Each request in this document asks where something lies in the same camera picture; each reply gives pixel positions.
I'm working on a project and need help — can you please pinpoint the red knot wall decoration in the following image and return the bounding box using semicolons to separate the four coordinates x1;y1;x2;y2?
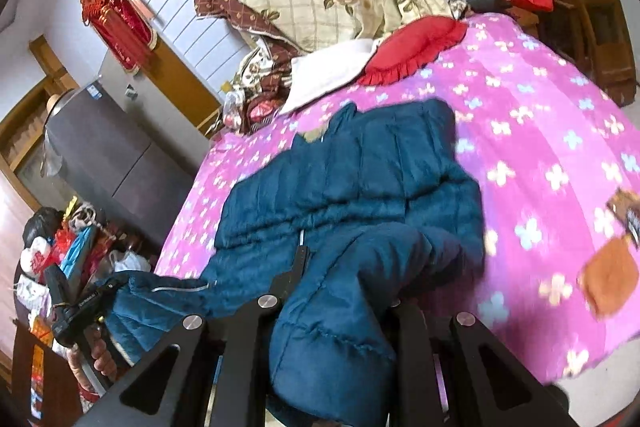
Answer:
80;0;157;75

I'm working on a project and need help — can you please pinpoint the white pillow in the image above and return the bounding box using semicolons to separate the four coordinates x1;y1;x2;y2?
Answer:
280;38;383;115

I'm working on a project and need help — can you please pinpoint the wooden framed white headboard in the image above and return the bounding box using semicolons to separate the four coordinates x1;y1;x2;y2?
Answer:
65;0;496;108

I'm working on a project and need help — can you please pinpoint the pink floral bedsheet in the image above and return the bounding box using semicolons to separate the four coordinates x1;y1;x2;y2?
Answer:
155;12;640;383

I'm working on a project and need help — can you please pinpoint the teal quilted jacket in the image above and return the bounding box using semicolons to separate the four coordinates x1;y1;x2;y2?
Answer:
102;99;488;427

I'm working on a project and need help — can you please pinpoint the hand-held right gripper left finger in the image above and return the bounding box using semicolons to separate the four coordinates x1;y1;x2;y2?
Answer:
75;246;311;427

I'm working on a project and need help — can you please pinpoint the wooden shelf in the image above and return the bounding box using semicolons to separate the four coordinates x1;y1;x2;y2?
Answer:
505;0;640;108

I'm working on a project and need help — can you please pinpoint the white plastic bag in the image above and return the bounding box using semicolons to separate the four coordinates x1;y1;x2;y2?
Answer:
107;249;151;276

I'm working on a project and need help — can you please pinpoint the wooden cabinet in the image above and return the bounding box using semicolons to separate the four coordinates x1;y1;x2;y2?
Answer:
10;317;83;423

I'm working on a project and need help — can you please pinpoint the tan round object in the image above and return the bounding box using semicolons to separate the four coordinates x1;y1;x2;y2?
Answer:
46;89;76;118

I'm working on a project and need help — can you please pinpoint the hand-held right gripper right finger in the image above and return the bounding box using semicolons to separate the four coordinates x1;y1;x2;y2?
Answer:
390;299;571;427

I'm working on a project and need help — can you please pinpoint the red frilled pillow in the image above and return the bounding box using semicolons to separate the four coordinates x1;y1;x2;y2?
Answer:
357;17;466;86

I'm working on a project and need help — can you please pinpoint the red foil packet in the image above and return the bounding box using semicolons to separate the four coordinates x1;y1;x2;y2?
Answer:
247;99;277;124

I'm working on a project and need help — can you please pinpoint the grey refrigerator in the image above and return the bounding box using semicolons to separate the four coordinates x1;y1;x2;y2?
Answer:
45;57;216;248

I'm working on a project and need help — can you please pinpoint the brown floral blanket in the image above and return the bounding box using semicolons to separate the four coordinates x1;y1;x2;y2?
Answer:
232;39;301;132

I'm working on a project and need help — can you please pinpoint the person's left hand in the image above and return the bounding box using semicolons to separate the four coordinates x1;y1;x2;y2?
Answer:
70;326;122;392

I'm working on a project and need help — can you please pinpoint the pile of household clutter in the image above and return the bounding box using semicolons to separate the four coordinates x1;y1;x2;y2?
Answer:
15;202;111;308

